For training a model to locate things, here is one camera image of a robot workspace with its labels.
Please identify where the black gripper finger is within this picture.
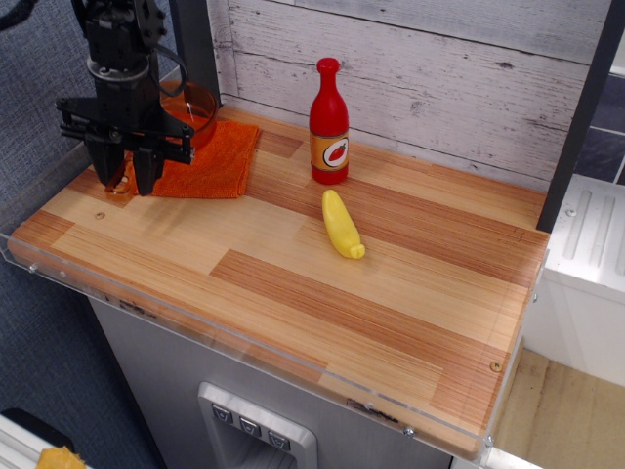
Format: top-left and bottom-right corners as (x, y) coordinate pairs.
(85, 138), (124, 186)
(133, 149), (164, 195)

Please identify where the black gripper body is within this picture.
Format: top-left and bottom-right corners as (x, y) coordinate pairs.
(56, 73), (188, 151)

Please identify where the orange transparent plastic pan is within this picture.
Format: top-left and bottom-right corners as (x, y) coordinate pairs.
(105, 81), (219, 201)

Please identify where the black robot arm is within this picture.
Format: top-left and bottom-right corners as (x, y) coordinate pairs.
(56, 1), (194, 195)

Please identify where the red toy sauce bottle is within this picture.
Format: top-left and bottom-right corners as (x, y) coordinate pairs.
(309, 58), (350, 185)

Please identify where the yellow toy banana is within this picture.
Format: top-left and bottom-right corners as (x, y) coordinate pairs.
(321, 190), (365, 260)

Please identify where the orange folded cloth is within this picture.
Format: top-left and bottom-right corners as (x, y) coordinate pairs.
(151, 120), (261, 199)

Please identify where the silver toy fridge cabinet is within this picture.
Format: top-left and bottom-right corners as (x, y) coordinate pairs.
(92, 300), (452, 468)

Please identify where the silver dispenser button panel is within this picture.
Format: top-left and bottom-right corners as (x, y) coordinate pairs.
(197, 382), (318, 468)

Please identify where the yellow sponge piece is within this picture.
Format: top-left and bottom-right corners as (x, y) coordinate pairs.
(35, 447), (88, 469)

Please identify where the white toy sink unit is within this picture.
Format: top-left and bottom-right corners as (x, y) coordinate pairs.
(522, 176), (624, 385)

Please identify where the dark left frame post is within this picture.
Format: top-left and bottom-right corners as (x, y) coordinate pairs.
(169, 0), (222, 107)

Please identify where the dark frame post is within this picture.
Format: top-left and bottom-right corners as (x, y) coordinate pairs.
(536, 0), (624, 234)
(169, 0), (222, 107)

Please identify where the dark right frame post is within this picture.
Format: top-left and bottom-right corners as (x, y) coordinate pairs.
(536, 0), (624, 234)

